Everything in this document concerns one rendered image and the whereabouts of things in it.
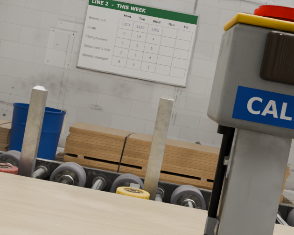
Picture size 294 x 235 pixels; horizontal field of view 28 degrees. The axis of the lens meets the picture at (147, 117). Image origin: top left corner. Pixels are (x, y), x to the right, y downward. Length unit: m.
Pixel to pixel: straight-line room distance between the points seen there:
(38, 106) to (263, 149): 1.15
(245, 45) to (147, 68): 7.16
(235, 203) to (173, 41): 7.16
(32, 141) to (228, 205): 1.15
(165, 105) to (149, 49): 6.07
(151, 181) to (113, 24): 6.15
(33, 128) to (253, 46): 1.17
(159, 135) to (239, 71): 1.12
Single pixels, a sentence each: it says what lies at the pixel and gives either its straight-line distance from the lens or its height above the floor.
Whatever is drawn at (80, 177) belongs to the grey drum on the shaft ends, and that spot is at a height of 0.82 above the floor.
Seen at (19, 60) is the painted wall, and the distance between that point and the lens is 7.74.
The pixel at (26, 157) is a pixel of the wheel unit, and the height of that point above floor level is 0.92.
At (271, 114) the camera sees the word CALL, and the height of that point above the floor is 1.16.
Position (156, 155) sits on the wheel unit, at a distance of 1.48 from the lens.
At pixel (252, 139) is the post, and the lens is 0.38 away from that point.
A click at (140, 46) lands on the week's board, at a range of 7.53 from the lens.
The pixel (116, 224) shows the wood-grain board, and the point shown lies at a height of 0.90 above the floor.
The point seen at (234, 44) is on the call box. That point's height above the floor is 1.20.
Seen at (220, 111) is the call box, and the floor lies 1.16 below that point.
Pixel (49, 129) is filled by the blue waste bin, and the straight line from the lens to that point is 5.94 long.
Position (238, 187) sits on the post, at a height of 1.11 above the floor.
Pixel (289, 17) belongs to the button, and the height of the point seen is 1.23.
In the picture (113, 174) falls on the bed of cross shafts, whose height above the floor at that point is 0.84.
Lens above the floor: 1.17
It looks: 3 degrees down
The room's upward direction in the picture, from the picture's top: 11 degrees clockwise
